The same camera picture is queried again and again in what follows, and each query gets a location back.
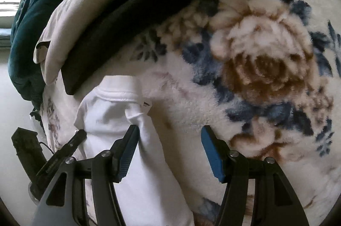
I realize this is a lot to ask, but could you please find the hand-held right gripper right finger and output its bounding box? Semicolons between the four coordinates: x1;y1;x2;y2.
201;125;311;226

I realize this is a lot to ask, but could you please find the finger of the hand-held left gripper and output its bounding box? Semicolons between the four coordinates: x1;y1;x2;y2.
62;130;87;156

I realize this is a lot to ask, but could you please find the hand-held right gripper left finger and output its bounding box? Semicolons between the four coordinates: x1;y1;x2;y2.
32;124;140;226

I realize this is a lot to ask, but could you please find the small white shirt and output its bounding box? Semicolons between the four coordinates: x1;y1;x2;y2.
74;75;195;226

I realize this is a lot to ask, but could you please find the floral fleece blanket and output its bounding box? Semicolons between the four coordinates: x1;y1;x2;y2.
40;0;341;226

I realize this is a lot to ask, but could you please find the dark green velvet cushion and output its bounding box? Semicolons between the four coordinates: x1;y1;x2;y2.
7;0;80;110

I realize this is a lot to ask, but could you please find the black folded garment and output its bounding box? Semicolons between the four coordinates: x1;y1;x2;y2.
62;0;233;96

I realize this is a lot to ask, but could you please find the beige folded cloth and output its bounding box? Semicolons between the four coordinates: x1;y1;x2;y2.
33;0;209;86

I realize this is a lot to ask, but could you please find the thin black cable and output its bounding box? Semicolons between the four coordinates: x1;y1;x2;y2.
39;141;57;157

